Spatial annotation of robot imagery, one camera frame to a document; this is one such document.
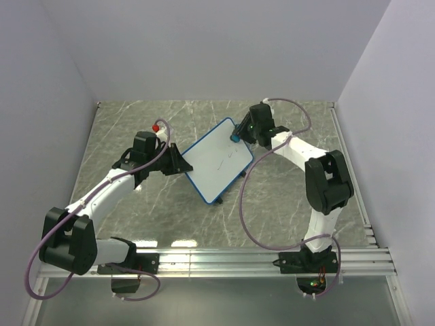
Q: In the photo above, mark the aluminium mounting rail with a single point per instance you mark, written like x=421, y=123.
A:
x=256, y=263

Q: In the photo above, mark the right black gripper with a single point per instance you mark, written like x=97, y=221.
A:
x=240, y=130

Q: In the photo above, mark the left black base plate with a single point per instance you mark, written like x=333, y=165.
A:
x=144, y=262

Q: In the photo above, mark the right aluminium side rail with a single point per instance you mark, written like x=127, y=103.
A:
x=368, y=230

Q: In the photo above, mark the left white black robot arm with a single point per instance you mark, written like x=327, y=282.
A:
x=69, y=234

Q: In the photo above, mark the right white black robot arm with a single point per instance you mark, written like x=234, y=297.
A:
x=328, y=184

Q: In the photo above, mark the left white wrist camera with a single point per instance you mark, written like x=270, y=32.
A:
x=164, y=133

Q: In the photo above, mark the blue framed small whiteboard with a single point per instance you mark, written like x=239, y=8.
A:
x=217, y=161

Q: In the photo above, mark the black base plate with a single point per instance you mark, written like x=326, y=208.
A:
x=306, y=262
x=144, y=262

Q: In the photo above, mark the blue whiteboard eraser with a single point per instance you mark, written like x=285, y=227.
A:
x=235, y=138

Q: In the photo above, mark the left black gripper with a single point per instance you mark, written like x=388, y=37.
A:
x=178, y=164

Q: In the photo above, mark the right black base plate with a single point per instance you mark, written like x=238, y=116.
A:
x=306, y=262

